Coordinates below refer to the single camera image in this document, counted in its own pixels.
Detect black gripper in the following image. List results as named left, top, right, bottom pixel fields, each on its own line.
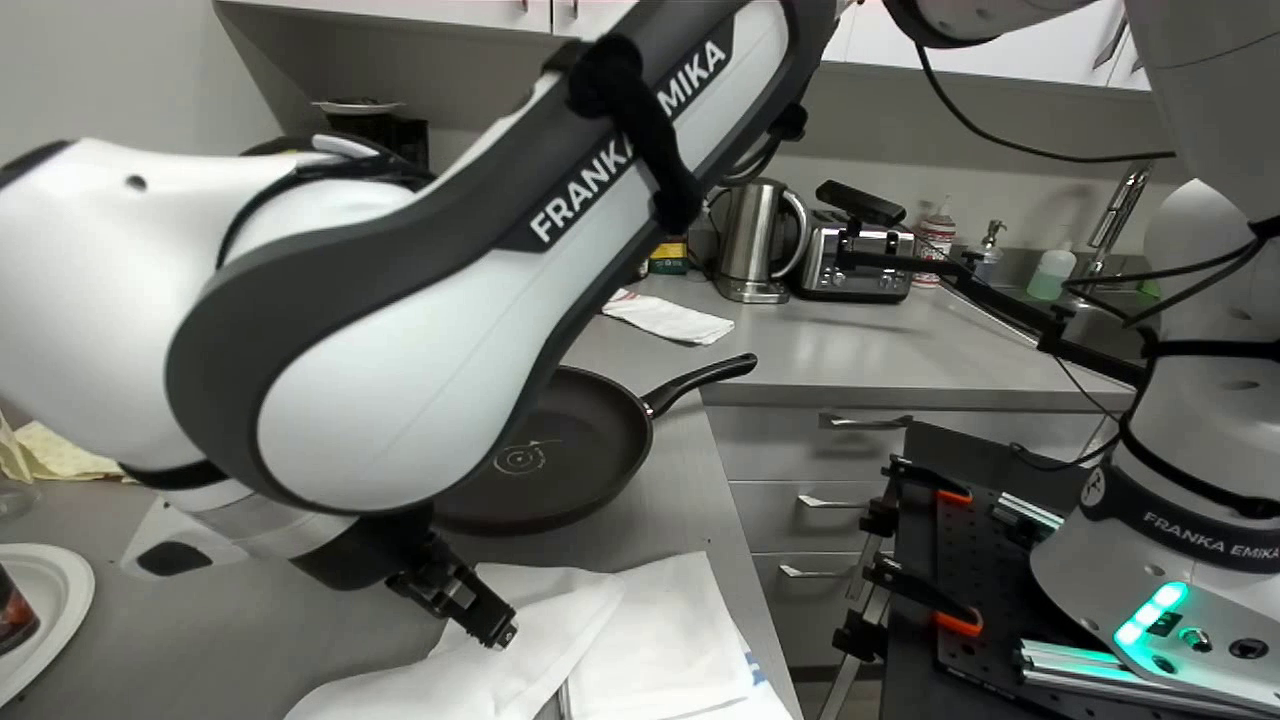
left=292, top=511, right=526, bottom=652

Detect white cloth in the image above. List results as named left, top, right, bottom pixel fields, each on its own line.
left=286, top=554, right=630, bottom=720

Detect white paper towel sheet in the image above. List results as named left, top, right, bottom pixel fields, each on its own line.
left=557, top=553, right=764, bottom=720

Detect white plate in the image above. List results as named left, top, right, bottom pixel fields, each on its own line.
left=0, top=541, right=100, bottom=708

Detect yellow cloth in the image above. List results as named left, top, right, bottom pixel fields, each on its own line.
left=0, top=415, right=133, bottom=488

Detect stainless steel kettle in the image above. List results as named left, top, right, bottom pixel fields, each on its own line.
left=701, top=177, right=817, bottom=307

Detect small clear bottle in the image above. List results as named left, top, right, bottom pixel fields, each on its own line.
left=976, top=217, right=1014, bottom=268

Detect green soap bottle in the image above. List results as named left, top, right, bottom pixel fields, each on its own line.
left=1026, top=235, right=1080, bottom=307

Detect chrome sink faucet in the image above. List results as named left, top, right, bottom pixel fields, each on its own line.
left=1080, top=159, right=1152, bottom=275

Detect dark frying pan black handle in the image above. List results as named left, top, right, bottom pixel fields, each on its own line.
left=434, top=349, right=762, bottom=541

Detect metal drawer handle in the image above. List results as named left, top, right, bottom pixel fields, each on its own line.
left=776, top=554, right=873, bottom=583
left=817, top=408, right=924, bottom=431
left=795, top=488, right=878, bottom=511

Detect black clamp orange handle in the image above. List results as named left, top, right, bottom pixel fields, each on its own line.
left=861, top=553, right=994, bottom=646
left=878, top=451, right=982, bottom=520

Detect black velcro strap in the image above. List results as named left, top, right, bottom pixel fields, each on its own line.
left=565, top=32, right=708, bottom=235

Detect white wall cabinet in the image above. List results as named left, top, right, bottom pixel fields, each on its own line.
left=213, top=0, right=1157, bottom=100

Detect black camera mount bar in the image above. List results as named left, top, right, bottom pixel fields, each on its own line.
left=918, top=245, right=1157, bottom=390

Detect aluminium rail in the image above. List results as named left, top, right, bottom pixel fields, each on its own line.
left=1016, top=635, right=1280, bottom=720

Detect black cable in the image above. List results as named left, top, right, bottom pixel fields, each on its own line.
left=912, top=34, right=1180, bottom=173

